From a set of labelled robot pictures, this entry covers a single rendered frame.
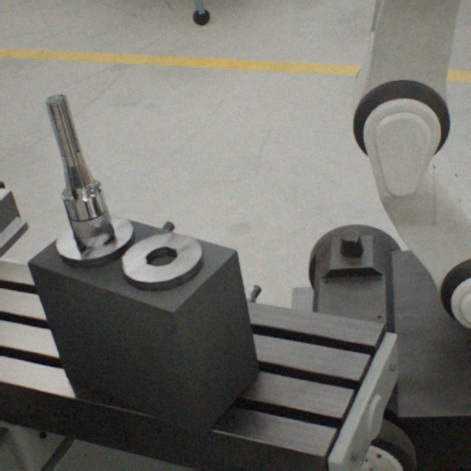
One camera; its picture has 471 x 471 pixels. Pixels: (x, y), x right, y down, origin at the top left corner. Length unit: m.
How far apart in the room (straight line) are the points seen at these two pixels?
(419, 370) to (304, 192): 1.62
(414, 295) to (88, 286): 0.88
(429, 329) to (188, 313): 0.80
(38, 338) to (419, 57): 0.66
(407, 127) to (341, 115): 2.24
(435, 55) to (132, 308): 0.62
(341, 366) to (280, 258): 1.76
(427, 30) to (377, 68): 0.09
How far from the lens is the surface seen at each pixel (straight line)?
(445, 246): 1.58
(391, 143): 1.41
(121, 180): 3.46
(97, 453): 1.54
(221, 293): 1.05
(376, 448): 1.54
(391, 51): 1.40
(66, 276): 1.08
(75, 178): 1.05
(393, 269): 1.88
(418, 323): 1.75
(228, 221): 3.11
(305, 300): 2.09
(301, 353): 1.19
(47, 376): 1.25
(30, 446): 1.35
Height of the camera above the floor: 1.71
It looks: 34 degrees down
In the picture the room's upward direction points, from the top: 10 degrees counter-clockwise
